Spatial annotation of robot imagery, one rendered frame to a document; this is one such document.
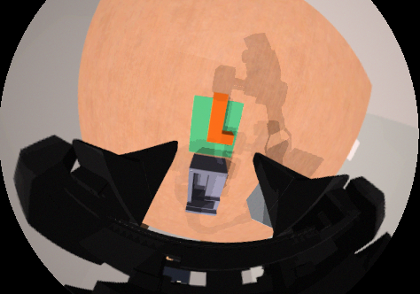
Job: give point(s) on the orange block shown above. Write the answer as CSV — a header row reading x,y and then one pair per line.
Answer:
x,y
216,133

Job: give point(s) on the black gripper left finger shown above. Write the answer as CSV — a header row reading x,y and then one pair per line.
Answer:
x,y
135,177

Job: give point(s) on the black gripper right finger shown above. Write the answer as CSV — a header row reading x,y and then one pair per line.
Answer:
x,y
289,195

